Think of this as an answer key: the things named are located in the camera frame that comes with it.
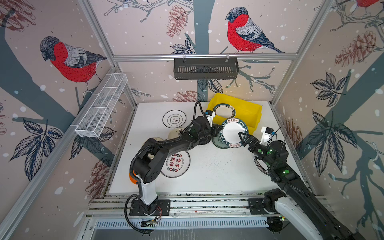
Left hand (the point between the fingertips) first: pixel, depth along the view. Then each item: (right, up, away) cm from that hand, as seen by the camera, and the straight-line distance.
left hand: (223, 126), depth 83 cm
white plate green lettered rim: (+5, -4, +4) cm, 7 cm away
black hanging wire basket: (-9, +40, +20) cm, 46 cm away
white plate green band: (+7, +10, +33) cm, 36 cm away
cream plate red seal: (-42, -10, +16) cm, 46 cm away
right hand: (+8, -5, -9) cm, 13 cm away
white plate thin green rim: (-32, +4, +27) cm, 42 cm away
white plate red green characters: (-27, -23, +5) cm, 36 cm away
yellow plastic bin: (+26, +8, +30) cm, 41 cm away
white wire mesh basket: (-66, +5, -11) cm, 68 cm away
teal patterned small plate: (-1, -11, +12) cm, 17 cm away
